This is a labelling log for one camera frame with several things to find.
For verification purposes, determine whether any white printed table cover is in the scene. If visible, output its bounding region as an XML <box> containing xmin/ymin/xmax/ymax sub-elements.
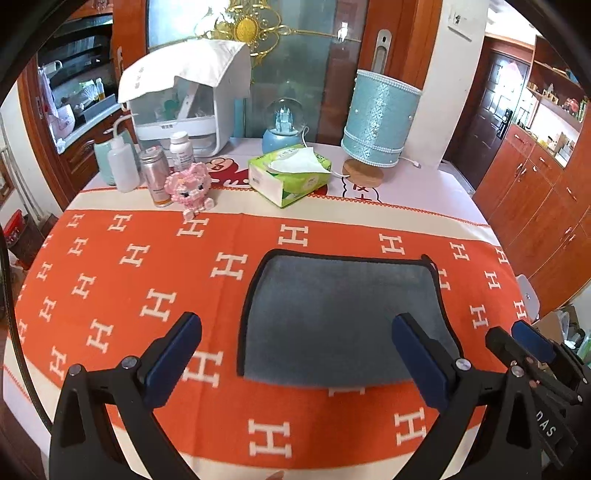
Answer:
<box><xmin>85</xmin><ymin>137</ymin><xmax>476</xmax><ymax>214</ymax></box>

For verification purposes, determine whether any white wall switch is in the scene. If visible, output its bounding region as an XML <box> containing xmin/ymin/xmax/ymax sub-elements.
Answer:
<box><xmin>448</xmin><ymin>8</ymin><xmax>472</xmax><ymax>40</ymax></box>

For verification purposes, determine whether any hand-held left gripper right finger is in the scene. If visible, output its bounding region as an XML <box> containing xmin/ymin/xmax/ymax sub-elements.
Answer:
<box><xmin>392</xmin><ymin>313</ymin><xmax>542</xmax><ymax>480</ymax></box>

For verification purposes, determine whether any dark wooden door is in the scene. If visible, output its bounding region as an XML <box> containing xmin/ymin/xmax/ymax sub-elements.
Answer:
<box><xmin>462</xmin><ymin>48</ymin><xmax>532</xmax><ymax>162</ymax></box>

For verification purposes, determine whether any gold ornament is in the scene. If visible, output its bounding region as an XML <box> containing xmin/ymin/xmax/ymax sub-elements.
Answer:
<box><xmin>196</xmin><ymin>0</ymin><xmax>294</xmax><ymax>58</ymax></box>

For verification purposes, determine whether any white squeeze wash bottle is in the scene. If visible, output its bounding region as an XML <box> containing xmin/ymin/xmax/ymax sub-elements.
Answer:
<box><xmin>107</xmin><ymin>115</ymin><xmax>141</xmax><ymax>193</ymax></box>

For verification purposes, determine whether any pale green cup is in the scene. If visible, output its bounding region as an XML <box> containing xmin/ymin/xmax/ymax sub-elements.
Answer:
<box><xmin>94</xmin><ymin>141</ymin><xmax>116</xmax><ymax>186</ymax></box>

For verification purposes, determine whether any white folded cloth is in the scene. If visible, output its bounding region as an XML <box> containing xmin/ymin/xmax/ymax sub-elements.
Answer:
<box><xmin>117</xmin><ymin>40</ymin><xmax>247</xmax><ymax>104</ymax></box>

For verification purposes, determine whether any green tissue box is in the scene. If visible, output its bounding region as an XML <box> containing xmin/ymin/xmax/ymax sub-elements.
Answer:
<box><xmin>248</xmin><ymin>144</ymin><xmax>333</xmax><ymax>208</ymax></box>

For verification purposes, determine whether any white bottle steriliser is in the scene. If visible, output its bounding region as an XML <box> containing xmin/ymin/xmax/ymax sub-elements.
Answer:
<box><xmin>121</xmin><ymin>74</ymin><xmax>252</xmax><ymax>158</ymax></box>

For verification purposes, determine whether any blue snow globe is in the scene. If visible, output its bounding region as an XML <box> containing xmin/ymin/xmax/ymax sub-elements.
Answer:
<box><xmin>262</xmin><ymin>98</ymin><xmax>306</xmax><ymax>153</ymax></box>

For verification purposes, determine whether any white pill bottle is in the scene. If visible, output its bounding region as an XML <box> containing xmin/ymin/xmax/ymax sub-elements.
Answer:
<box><xmin>168</xmin><ymin>131</ymin><xmax>193</xmax><ymax>171</ymax></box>

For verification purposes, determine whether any grey towel with black edge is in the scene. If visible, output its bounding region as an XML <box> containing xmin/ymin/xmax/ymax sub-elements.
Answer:
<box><xmin>236</xmin><ymin>248</ymin><xmax>463</xmax><ymax>387</ymax></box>

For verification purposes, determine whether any blue cylindrical table lamp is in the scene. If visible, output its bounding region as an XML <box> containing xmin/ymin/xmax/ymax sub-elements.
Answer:
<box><xmin>341</xmin><ymin>69</ymin><xmax>422</xmax><ymax>188</ymax></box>

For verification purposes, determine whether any wooden cabinet with drawers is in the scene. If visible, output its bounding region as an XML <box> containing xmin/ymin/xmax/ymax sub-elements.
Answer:
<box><xmin>471</xmin><ymin>122</ymin><xmax>591</xmax><ymax>308</ymax></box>

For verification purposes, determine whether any silver door handle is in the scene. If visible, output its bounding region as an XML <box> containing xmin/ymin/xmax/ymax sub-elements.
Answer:
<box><xmin>374</xmin><ymin>29</ymin><xmax>391</xmax><ymax>72</ymax></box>

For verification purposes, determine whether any pink block toy figure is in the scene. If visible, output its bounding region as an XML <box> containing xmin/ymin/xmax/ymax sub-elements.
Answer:
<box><xmin>165</xmin><ymin>161</ymin><xmax>217</xmax><ymax>220</ymax></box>

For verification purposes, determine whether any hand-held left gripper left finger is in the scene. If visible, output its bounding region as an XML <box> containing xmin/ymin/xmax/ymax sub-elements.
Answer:
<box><xmin>48</xmin><ymin>312</ymin><xmax>202</xmax><ymax>480</ymax></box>

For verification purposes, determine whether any orange patterned blanket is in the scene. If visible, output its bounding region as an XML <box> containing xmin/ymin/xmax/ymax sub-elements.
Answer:
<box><xmin>2</xmin><ymin>187</ymin><xmax>532</xmax><ymax>480</ymax></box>

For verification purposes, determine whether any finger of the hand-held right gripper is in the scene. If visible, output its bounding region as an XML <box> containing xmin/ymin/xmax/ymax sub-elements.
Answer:
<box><xmin>485</xmin><ymin>326</ymin><xmax>580</xmax><ymax>407</ymax></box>
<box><xmin>511</xmin><ymin>319</ymin><xmax>589</xmax><ymax>388</ymax></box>

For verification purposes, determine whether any silver metal bottle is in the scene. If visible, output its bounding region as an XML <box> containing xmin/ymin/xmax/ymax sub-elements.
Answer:
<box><xmin>139</xmin><ymin>147</ymin><xmax>173</xmax><ymax>208</ymax></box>

